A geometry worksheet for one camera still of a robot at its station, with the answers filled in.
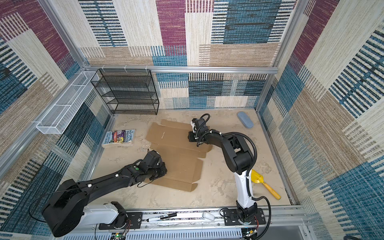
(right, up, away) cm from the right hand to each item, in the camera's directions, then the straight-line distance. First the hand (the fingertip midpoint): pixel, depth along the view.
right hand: (189, 137), depth 101 cm
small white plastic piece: (+10, -35, -29) cm, 46 cm away
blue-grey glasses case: (+41, +12, +10) cm, 44 cm away
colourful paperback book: (-47, -1, +1) cm, 47 cm away
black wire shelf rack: (-45, +33, +9) cm, 57 cm away
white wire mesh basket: (-61, +9, -32) cm, 70 cm away
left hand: (-11, -16, -16) cm, 25 cm away
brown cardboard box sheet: (-4, -11, -9) cm, 15 cm away
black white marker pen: (-13, -37, -27) cm, 47 cm away
